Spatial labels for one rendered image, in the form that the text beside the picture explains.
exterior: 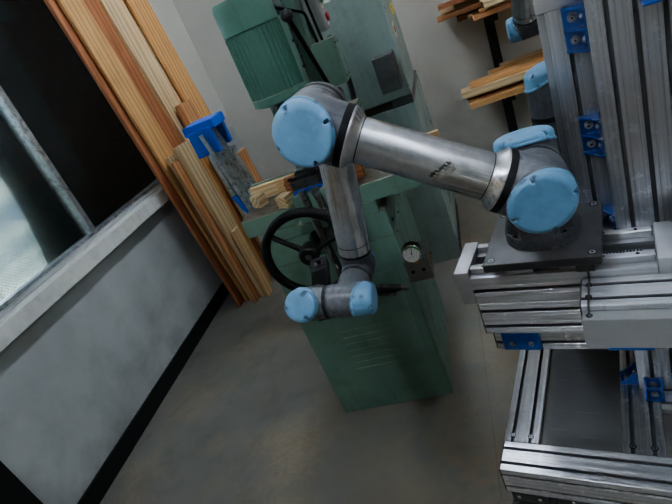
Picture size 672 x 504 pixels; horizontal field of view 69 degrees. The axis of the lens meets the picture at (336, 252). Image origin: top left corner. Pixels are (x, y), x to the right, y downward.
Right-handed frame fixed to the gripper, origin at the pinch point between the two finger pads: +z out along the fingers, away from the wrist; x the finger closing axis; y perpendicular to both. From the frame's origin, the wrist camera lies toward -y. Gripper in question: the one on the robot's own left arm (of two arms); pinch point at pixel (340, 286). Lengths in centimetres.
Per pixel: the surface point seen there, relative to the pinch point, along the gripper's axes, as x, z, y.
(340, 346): -17.7, 40.2, 21.2
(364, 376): -14, 48, 35
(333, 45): 12, 21, -77
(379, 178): 16.7, 11.7, -28.5
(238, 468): -72, 41, 59
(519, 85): 88, 194, -95
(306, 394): -48, 70, 42
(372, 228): 9.3, 18.7, -15.2
